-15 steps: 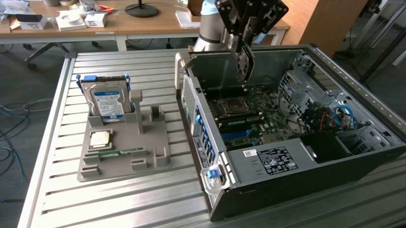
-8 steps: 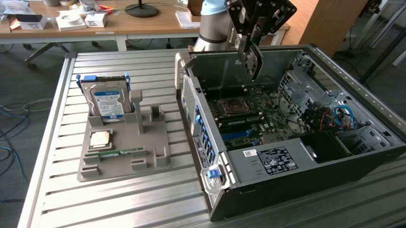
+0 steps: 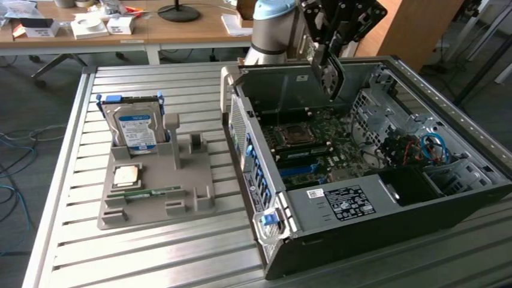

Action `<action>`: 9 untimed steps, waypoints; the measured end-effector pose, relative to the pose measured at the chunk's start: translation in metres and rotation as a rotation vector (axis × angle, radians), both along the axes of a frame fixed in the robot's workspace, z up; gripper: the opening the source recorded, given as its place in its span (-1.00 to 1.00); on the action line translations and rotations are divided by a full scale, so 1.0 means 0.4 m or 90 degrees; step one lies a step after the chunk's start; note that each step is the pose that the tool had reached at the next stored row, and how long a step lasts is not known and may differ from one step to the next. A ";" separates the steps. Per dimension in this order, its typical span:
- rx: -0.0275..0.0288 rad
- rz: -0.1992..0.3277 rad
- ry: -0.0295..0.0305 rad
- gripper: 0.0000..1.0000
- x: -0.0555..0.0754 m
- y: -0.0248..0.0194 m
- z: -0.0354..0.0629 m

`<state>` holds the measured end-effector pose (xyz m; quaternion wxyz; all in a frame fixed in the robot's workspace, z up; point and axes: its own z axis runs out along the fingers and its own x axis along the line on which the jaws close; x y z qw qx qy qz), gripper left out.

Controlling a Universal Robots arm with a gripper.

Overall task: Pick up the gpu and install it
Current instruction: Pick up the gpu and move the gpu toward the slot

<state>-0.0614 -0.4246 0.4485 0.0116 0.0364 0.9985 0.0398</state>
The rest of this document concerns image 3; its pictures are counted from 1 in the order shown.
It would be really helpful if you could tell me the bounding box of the black nvidia graphics card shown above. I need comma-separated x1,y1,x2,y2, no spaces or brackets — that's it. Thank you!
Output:
296,29,345,102

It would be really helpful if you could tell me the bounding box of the wooden cabinet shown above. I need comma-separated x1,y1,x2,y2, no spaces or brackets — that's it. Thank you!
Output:
353,0,467,73

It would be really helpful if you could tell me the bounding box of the brown cardboard box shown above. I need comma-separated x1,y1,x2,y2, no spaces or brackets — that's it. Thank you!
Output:
235,0,257,22

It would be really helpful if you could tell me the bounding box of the white booklet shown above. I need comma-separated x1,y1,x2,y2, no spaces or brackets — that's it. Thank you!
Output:
221,13,255,37

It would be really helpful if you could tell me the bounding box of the silver perforated drive cage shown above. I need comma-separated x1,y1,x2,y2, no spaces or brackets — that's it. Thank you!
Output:
351,86,415,151

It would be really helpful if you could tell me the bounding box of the wooden desk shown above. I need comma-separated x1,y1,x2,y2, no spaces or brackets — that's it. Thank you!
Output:
0,0,367,88

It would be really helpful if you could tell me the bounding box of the black round lamp base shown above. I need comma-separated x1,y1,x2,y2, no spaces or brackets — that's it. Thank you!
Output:
157,0,201,23

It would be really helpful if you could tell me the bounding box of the metal CPU socket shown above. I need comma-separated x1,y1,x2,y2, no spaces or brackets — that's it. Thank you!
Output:
279,124,315,146

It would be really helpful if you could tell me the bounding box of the green motherboard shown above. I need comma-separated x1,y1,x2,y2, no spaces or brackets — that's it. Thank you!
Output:
259,109,385,191

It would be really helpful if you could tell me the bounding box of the black expansion slot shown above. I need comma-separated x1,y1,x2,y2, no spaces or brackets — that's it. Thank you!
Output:
273,145,331,154
277,151,335,162

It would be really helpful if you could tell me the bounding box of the small white labelled box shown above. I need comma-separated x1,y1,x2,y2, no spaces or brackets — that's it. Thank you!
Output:
107,16,135,35

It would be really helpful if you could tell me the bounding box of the blue expansion slot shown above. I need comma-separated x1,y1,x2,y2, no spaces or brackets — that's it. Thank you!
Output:
279,166,321,178

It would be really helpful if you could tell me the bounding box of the hard disk in blue caddy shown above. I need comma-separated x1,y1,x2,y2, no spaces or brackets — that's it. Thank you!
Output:
95,92,173,157

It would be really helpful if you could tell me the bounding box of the silver disk bay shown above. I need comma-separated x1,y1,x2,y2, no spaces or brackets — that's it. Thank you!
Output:
421,158,495,196

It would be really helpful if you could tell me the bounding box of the grey power supply unit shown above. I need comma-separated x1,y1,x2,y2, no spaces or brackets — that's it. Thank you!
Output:
284,173,401,233

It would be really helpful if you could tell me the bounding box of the grey printed parts rack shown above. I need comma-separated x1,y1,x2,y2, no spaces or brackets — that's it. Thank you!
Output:
97,113,219,232

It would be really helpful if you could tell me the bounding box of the blue case latch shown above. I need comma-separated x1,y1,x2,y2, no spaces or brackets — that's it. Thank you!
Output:
259,211,280,226

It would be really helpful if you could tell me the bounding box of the white box black lid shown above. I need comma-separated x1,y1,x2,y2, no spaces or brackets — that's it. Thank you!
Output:
19,17,61,38

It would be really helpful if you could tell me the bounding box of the silver CPU chip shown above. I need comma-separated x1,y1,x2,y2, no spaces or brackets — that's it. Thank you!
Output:
113,166,140,188

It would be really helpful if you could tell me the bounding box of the green RAM stick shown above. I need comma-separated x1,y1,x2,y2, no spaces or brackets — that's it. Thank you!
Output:
107,185,183,199

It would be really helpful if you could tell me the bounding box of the black open PC case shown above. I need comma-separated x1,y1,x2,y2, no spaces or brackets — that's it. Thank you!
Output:
219,53,512,281

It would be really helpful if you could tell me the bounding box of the blue wire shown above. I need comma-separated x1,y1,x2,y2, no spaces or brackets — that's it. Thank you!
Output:
419,131,453,164

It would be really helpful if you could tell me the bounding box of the white box with tape ring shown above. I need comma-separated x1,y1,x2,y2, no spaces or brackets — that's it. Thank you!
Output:
71,16,109,40

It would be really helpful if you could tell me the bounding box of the grey floor cable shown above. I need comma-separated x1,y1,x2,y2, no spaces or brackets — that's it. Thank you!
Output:
0,124,67,142

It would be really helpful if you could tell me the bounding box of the blue floor cable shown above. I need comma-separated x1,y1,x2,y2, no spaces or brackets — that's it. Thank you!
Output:
0,131,39,256

